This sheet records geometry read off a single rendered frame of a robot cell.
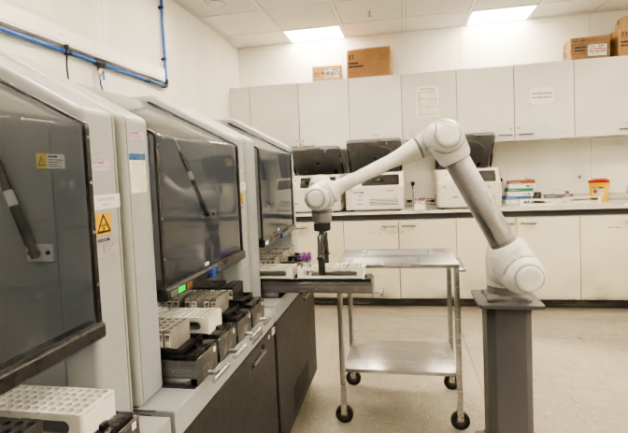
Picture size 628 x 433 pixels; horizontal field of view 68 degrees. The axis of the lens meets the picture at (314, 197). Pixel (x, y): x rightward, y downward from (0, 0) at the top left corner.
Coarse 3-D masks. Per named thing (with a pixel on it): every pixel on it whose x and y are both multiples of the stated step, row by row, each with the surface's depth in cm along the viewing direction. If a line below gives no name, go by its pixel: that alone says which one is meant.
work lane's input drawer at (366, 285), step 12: (372, 276) 207; (264, 288) 206; (276, 288) 205; (288, 288) 204; (300, 288) 203; (312, 288) 202; (324, 288) 201; (336, 288) 200; (348, 288) 199; (360, 288) 198; (372, 288) 197
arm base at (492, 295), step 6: (486, 288) 206; (492, 288) 199; (498, 288) 197; (486, 294) 203; (492, 294) 199; (498, 294) 197; (504, 294) 196; (510, 294) 195; (516, 294) 195; (492, 300) 196; (498, 300) 196; (504, 300) 195; (510, 300) 195; (516, 300) 194; (522, 300) 194; (528, 300) 193
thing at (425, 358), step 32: (352, 256) 251; (384, 256) 247; (416, 256) 243; (448, 256) 239; (448, 288) 263; (352, 320) 274; (448, 320) 264; (352, 352) 257; (384, 352) 255; (416, 352) 253; (448, 352) 251; (352, 384) 278; (448, 384) 266; (352, 416) 235
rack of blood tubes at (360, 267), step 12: (312, 264) 213; (336, 264) 209; (348, 264) 208; (360, 264) 207; (300, 276) 205; (312, 276) 204; (324, 276) 203; (336, 276) 202; (348, 276) 201; (360, 276) 200
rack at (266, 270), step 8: (264, 264) 217; (272, 264) 216; (280, 264) 216; (288, 264) 215; (296, 264) 214; (264, 272) 218; (272, 272) 217; (280, 272) 217; (288, 272) 206; (296, 272) 213
